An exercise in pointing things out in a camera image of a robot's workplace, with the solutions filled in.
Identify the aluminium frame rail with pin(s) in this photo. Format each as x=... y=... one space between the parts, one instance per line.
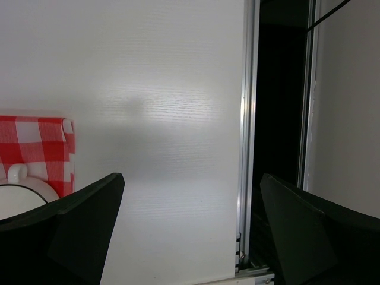
x=245 y=271

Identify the white two-handled bowl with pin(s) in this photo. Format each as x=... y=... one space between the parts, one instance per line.
x=21 y=193

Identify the red white checkered cloth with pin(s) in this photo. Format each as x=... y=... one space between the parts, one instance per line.
x=46 y=145

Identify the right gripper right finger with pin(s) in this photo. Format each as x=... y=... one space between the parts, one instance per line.
x=312 y=240

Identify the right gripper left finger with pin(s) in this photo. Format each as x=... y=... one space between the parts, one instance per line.
x=65 y=241

